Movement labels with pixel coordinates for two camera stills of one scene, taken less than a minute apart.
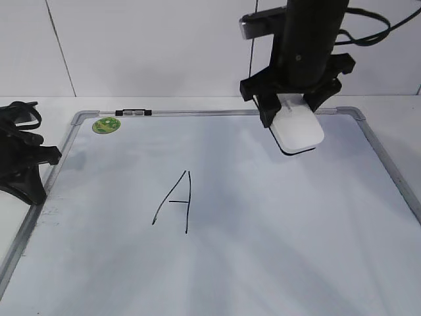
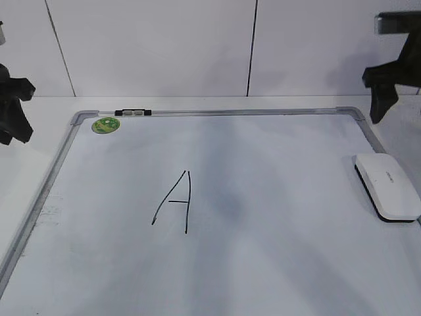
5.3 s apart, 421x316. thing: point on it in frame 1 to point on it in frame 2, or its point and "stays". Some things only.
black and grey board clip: [133, 112] stays
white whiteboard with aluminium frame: [196, 212] stays
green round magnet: [106, 125] stays
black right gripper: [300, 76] to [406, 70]
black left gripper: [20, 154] to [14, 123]
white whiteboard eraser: [296, 128] to [393, 193]
